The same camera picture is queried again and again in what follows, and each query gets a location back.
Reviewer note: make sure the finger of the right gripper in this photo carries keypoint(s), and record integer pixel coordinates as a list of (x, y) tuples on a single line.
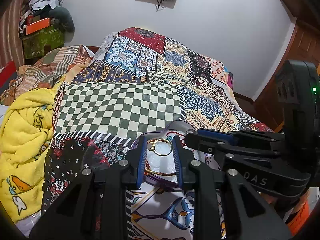
[(221, 136), (213, 146)]

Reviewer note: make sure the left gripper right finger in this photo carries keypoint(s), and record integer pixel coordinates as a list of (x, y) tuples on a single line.
[(183, 160)]

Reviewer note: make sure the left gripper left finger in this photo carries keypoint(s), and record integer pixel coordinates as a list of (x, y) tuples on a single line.
[(134, 165)]

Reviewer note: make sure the person's right hand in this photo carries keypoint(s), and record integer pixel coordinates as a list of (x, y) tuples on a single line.
[(269, 199)]

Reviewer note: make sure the colourful patchwork bedspread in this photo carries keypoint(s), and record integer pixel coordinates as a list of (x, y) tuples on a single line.
[(138, 82)]

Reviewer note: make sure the yellow duck towel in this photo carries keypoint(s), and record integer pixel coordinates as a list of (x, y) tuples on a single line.
[(26, 133)]

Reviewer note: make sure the brown striped patchwork blanket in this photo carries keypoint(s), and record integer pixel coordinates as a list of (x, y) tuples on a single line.
[(46, 72)]

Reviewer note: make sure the red and white box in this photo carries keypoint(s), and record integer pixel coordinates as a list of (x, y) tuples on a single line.
[(8, 73)]

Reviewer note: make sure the green patterned storage box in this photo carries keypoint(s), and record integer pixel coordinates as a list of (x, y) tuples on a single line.
[(34, 44)]

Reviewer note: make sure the dark green bag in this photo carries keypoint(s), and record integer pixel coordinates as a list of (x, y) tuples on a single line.
[(62, 14)]

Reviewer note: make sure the wooden wardrobe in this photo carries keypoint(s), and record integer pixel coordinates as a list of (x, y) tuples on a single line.
[(303, 45)]

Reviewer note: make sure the striped brown curtain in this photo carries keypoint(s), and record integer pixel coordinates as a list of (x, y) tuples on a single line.
[(11, 44)]

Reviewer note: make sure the orange box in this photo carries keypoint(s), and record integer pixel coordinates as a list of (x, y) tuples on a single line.
[(36, 26)]

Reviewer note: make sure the pile of white clothes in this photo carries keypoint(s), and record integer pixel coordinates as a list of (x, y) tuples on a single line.
[(36, 5)]

